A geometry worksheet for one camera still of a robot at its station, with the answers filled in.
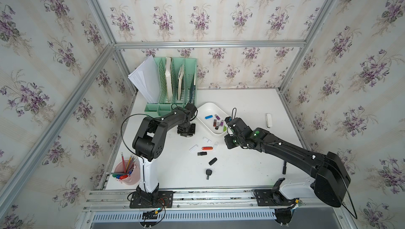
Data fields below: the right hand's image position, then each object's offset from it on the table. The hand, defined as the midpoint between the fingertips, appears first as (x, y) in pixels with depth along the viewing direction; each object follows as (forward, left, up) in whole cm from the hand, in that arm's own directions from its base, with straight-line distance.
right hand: (227, 140), depth 82 cm
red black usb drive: (+17, +6, -10) cm, 20 cm away
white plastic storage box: (+21, +7, -10) cm, 25 cm away
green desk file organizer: (+37, +30, +11) cm, 49 cm away
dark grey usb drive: (-4, +14, -9) cm, 17 cm away
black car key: (-15, +10, -7) cm, 19 cm away
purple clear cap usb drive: (+21, +4, -10) cm, 24 cm away
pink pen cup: (-16, +53, -2) cm, 55 cm away
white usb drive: (0, +18, -10) cm, 21 cm away
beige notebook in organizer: (+36, +29, +8) cm, 47 cm away
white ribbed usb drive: (+4, +10, -10) cm, 15 cm away
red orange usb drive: (0, +11, -10) cm, 15 cm away
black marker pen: (-12, -30, -10) cm, 34 cm away
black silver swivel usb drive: (+15, +4, -8) cm, 17 cm away
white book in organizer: (+35, +35, +16) cm, 52 cm away
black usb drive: (-8, +8, -10) cm, 15 cm away
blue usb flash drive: (+22, +10, -10) cm, 26 cm away
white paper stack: (+35, +48, +14) cm, 61 cm away
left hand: (+7, +21, -12) cm, 25 cm away
